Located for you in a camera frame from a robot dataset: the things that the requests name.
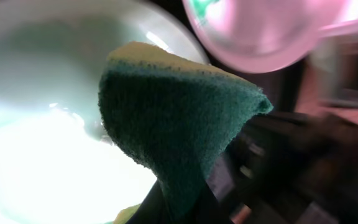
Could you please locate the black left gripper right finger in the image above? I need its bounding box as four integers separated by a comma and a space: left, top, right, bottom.
191, 182, 232, 224

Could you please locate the green sponge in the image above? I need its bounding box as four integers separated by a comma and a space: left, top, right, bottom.
98, 42, 273, 223

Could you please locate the mint green plate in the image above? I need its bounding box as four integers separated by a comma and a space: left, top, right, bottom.
0, 0, 208, 223

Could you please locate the round black tray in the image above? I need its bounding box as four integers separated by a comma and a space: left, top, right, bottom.
158, 0, 358, 223

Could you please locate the pink plate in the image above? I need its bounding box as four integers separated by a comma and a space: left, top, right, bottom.
182, 0, 358, 73

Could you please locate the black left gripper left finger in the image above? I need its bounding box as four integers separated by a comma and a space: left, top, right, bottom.
126, 180, 167, 224

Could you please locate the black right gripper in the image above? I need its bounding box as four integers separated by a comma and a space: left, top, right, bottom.
227, 113, 358, 215

